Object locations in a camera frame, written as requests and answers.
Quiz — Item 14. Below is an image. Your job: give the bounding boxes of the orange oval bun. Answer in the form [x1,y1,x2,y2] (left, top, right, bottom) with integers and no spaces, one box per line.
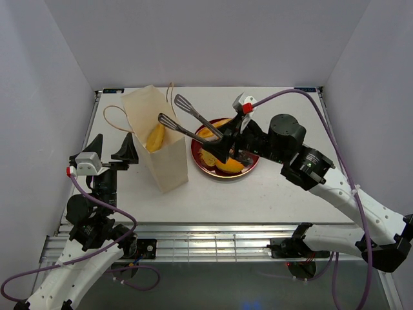
[215,158,245,174]

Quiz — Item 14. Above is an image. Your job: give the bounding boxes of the aluminium table frame rail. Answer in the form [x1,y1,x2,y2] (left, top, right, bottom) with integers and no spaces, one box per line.
[38,87,404,310]

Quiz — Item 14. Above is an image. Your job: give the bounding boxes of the seeded bread slice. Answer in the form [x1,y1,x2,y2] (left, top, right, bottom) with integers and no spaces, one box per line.
[199,149,217,167]

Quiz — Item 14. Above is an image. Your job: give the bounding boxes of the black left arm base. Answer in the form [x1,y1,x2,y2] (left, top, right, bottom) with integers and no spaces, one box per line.
[110,233,157,280]

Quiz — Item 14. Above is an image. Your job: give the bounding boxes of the cream paper bag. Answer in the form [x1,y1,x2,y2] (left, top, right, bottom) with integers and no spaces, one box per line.
[103,85,188,193]

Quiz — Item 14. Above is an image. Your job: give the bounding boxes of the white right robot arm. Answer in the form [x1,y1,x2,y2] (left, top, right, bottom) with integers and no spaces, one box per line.
[203,114,412,273]

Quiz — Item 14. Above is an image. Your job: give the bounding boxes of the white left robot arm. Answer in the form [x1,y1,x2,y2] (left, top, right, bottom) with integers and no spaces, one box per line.
[14,133,139,309]

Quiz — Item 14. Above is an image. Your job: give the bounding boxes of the metal serving tongs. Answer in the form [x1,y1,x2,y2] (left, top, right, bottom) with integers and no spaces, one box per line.
[157,94,252,167]

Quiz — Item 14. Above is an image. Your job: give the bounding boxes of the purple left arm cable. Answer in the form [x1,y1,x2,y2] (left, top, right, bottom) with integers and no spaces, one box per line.
[0,176,162,307]

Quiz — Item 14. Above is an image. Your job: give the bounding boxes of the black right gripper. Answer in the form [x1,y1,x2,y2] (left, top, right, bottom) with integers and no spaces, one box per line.
[201,114,286,165]

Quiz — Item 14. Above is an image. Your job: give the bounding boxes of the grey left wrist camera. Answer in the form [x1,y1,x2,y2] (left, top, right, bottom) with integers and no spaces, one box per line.
[66,152,109,177]

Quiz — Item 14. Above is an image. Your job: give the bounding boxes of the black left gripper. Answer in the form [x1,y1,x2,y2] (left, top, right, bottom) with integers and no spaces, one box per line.
[83,131,139,213]

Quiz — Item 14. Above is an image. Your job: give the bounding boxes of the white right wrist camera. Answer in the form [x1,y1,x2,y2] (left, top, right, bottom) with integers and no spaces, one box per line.
[232,92,257,133]

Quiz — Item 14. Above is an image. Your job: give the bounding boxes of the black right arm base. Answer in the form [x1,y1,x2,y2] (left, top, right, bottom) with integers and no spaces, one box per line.
[267,223,330,279]

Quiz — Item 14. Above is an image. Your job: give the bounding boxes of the dark red round plate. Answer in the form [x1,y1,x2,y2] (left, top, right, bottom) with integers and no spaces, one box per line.
[190,125,259,179]

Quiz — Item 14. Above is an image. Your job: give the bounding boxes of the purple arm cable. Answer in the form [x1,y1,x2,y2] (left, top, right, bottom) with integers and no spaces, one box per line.
[251,88,375,310]
[0,176,162,307]

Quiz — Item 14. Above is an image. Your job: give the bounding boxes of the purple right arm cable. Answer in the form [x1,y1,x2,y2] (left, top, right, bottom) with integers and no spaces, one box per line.
[251,88,375,310]

